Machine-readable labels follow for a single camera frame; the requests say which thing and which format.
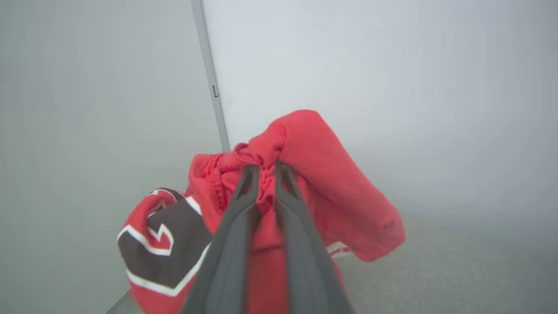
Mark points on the red basketball jersey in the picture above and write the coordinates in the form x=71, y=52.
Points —
x=331, y=183

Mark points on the grey metal wall trim strip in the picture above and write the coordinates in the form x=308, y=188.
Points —
x=211, y=78

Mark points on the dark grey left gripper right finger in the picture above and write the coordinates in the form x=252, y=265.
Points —
x=305, y=270

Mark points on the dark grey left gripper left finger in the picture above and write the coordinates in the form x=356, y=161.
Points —
x=226, y=261

